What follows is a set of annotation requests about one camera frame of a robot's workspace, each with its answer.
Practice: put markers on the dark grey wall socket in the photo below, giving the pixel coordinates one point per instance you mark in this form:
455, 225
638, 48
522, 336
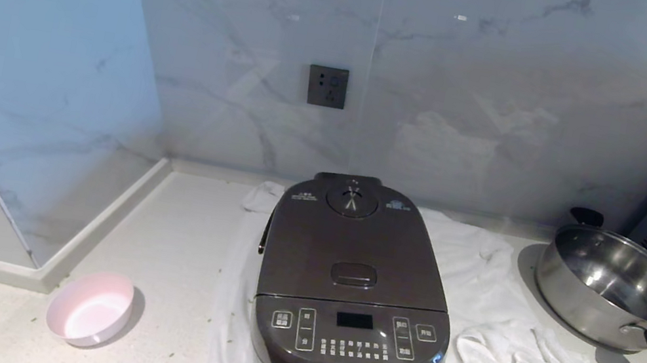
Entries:
327, 86

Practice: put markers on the stainless steel pot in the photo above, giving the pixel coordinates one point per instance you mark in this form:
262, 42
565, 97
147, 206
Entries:
611, 285

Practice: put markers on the dark grey rice cooker lid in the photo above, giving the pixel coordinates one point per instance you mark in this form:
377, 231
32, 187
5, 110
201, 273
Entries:
349, 259

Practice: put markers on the dark grey rice cooker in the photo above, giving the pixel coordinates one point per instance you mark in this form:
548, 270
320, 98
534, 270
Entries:
344, 348

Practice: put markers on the pink plastic bowl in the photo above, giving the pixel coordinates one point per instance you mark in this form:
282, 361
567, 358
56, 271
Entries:
91, 308

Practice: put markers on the white cloth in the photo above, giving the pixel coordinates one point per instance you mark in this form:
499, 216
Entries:
479, 282

